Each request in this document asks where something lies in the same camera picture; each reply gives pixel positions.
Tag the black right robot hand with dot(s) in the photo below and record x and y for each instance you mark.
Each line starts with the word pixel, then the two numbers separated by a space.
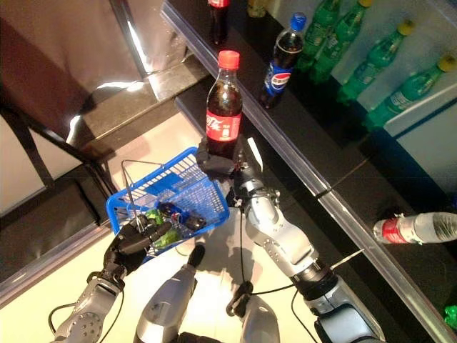
pixel 218 168

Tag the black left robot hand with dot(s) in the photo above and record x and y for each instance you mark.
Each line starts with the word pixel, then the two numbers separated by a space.
pixel 128 246

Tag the Coca-Cola bottle red cap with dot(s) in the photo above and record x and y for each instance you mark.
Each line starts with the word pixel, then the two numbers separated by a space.
pixel 224 118
pixel 218 25

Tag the blue plastic shopping basket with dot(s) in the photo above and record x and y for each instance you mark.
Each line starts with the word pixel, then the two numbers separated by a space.
pixel 150 186

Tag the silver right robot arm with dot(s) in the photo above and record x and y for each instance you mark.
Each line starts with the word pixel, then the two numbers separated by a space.
pixel 275 228

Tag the black base shelf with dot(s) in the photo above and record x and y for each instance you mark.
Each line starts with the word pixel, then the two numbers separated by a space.
pixel 193 107

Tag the black side shelf unit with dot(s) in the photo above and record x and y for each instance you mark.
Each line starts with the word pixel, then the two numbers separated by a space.
pixel 43 221

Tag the thin white zip tie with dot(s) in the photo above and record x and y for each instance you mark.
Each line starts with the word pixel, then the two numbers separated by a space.
pixel 348 258

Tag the small yellow tea bottle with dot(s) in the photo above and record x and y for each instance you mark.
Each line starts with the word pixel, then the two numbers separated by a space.
pixel 257 7

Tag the stainless steel clad column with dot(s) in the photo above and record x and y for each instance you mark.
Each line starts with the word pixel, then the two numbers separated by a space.
pixel 53 53

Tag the water bottle red cap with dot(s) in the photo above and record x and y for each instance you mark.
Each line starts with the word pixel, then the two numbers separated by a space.
pixel 421 227

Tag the black shelf board clear rail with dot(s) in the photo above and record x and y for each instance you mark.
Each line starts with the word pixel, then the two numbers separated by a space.
pixel 410 271
pixel 246 39

